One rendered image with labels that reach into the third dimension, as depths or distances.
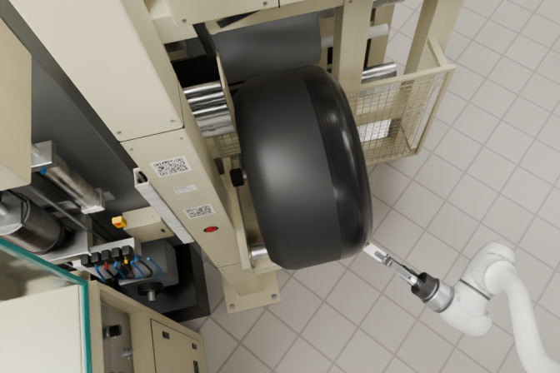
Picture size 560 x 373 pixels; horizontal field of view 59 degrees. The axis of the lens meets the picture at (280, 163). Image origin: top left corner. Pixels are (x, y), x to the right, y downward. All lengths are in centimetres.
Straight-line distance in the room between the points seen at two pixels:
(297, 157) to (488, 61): 222
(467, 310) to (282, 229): 65
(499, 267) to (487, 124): 154
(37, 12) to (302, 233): 76
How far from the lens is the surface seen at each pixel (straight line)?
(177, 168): 111
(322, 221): 120
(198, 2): 108
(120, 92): 86
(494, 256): 159
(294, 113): 119
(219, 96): 160
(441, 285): 156
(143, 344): 166
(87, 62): 80
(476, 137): 293
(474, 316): 161
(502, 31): 340
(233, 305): 251
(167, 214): 138
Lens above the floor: 247
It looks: 65 degrees down
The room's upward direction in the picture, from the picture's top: 9 degrees counter-clockwise
